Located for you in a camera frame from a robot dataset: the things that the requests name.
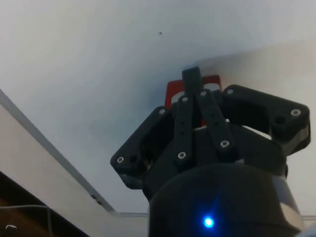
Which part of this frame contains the red cube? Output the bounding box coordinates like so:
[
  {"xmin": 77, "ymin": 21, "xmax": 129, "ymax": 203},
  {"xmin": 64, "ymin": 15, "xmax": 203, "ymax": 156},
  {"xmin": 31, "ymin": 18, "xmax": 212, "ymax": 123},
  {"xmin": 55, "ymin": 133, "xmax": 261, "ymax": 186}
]
[{"xmin": 164, "ymin": 75, "xmax": 222, "ymax": 129}]

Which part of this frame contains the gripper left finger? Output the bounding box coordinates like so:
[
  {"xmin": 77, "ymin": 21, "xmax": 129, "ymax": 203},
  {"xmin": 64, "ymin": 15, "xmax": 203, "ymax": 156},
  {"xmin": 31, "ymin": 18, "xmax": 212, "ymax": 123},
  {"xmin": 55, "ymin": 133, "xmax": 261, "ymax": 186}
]
[{"xmin": 110, "ymin": 69, "xmax": 195, "ymax": 190}]

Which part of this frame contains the whiteboard with silver frame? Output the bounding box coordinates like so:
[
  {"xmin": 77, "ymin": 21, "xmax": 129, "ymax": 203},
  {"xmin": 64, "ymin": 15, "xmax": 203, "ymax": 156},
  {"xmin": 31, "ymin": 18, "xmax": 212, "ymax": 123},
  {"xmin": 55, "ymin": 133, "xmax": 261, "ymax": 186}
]
[{"xmin": 0, "ymin": 0, "xmax": 316, "ymax": 221}]

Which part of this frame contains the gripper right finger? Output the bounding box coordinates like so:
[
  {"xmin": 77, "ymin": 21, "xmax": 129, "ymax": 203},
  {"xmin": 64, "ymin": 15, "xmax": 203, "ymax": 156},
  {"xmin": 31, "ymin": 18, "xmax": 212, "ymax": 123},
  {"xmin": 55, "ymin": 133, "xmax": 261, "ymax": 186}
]
[{"xmin": 191, "ymin": 66, "xmax": 311, "ymax": 158}]

